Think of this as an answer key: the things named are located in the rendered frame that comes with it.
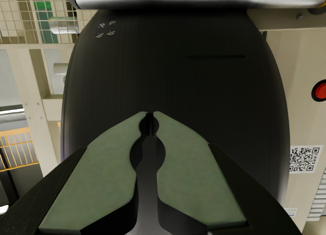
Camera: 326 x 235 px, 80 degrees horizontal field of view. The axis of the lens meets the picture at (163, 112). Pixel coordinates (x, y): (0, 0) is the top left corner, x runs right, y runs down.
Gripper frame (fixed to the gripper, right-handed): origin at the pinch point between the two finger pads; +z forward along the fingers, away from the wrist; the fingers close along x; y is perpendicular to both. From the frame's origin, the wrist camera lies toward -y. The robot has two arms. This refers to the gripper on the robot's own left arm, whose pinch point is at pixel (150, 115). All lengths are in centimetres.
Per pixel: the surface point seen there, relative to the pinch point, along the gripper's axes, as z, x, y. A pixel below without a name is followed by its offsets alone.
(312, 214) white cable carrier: 20, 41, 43
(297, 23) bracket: 23.6, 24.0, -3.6
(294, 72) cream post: 24.2, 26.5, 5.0
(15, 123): 414, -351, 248
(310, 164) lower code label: 21.2, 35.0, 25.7
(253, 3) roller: 18.3, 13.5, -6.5
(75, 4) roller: 18.3, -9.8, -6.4
